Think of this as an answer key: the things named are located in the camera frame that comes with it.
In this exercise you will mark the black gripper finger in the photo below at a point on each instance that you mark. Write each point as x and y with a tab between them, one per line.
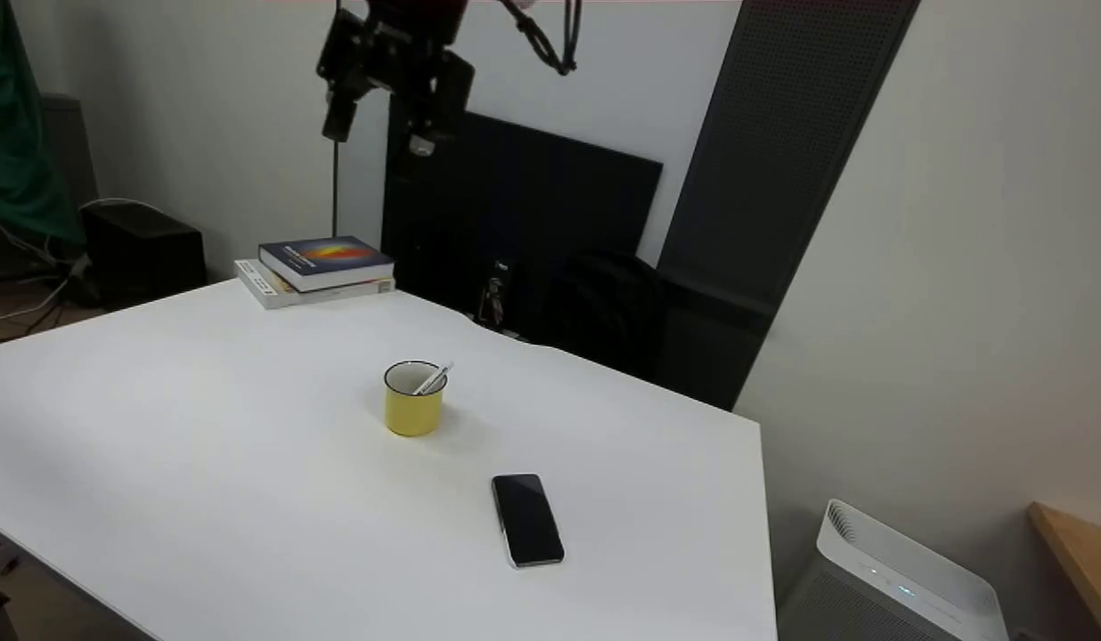
428	92
342	72

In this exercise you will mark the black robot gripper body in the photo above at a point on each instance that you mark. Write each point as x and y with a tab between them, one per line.
416	23

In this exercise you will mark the yellow enamel mug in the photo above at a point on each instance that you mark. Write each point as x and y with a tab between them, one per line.
416	407

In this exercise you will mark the black flat monitor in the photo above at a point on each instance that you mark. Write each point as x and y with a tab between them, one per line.
551	199

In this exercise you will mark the small dark bottle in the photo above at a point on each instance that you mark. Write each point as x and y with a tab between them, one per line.
497	296

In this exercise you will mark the black speaker box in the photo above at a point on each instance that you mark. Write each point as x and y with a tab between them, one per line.
145	249

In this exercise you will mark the green curtain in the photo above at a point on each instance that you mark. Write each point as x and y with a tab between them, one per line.
16	128

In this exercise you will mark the black smartphone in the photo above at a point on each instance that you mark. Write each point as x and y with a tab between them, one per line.
524	517

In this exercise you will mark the white plastic bin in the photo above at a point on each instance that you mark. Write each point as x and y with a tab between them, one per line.
893	589

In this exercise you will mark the wooden side table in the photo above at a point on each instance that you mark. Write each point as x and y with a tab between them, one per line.
1083	555

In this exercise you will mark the dark slanted wall panel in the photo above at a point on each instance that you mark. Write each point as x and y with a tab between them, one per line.
773	154

